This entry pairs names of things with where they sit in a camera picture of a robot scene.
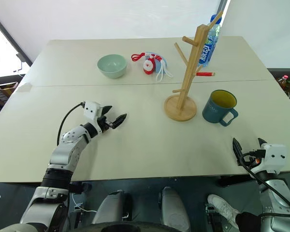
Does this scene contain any white cord loop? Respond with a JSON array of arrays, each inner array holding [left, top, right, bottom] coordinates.
[[155, 59, 174, 83]]

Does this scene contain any pale green ceramic bowl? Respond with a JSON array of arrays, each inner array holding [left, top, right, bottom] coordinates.
[[97, 54, 128, 80]]

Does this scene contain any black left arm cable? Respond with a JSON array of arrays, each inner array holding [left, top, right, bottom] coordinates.
[[57, 102, 86, 146]]

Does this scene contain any wooden mug tree stand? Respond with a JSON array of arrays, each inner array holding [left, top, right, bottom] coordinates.
[[163, 10, 224, 122]]

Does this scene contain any black slanted frame pole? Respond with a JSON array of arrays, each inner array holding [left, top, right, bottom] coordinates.
[[0, 9, 33, 66]]

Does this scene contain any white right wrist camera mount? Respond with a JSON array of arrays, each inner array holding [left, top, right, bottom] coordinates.
[[252, 144, 288, 174]]

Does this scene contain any blue label water bottle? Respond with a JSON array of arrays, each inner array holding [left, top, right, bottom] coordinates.
[[198, 14, 223, 68]]

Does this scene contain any thin white cable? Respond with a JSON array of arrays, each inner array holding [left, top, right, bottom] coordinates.
[[71, 192, 98, 215]]

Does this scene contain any red white knitted charm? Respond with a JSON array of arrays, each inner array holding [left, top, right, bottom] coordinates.
[[131, 52, 164, 76]]

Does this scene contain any dark trouser leg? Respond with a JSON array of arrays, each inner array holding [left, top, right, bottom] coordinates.
[[235, 212, 264, 232]]

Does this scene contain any black table bracket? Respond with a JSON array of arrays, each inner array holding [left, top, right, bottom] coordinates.
[[218, 174, 254, 188], [68, 182, 91, 194]]

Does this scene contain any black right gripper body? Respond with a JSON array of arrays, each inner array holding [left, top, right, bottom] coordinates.
[[243, 149, 267, 170]]

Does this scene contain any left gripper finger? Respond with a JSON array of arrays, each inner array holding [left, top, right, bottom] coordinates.
[[101, 105, 113, 117], [111, 113, 128, 130]]

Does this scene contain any white sneaker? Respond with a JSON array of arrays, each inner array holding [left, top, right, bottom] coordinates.
[[207, 193, 241, 231]]

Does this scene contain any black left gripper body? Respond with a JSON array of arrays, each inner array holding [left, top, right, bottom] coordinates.
[[99, 115, 115, 132]]

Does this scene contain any grey rounded robot leg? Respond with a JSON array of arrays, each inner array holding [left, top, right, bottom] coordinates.
[[91, 189, 127, 225], [158, 186, 191, 226]]

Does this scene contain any red cap drink bottle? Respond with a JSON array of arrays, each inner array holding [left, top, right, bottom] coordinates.
[[277, 75, 290, 91]]

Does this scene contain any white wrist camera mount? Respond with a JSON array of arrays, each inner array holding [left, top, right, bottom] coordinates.
[[83, 101, 104, 128], [252, 144, 288, 174]]

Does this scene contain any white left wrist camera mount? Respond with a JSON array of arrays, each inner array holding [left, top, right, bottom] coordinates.
[[83, 101, 104, 128]]

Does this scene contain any dark rounded robot torso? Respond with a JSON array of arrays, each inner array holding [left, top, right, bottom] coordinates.
[[73, 220, 192, 232]]

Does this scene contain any brown cardboard box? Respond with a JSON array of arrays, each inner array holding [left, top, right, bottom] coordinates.
[[0, 81, 19, 98]]

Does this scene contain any light blue round pad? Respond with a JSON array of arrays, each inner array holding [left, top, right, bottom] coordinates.
[[145, 51, 170, 73]]

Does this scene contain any blue mug yellow inside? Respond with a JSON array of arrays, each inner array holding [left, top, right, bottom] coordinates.
[[202, 89, 239, 127]]

